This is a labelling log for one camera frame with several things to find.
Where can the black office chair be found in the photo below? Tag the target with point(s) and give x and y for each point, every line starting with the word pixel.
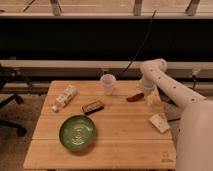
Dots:
pixel 8 117

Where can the brown dried pepper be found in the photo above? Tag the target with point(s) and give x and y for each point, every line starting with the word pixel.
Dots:
pixel 135 97

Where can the white rectangular sponge block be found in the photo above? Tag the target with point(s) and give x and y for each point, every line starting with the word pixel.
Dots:
pixel 159 123

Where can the green ceramic bowl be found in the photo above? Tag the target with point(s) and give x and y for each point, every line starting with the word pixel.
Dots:
pixel 77 133

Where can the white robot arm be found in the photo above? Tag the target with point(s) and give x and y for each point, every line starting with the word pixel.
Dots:
pixel 195 138

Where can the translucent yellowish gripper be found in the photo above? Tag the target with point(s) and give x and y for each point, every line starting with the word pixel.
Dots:
pixel 152 98

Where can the brown chocolate bar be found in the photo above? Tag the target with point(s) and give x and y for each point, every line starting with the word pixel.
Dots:
pixel 92 107

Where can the white plastic bottle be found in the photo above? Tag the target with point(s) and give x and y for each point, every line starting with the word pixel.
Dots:
pixel 64 98

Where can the clear plastic cup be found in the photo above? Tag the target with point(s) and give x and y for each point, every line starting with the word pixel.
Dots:
pixel 108 83

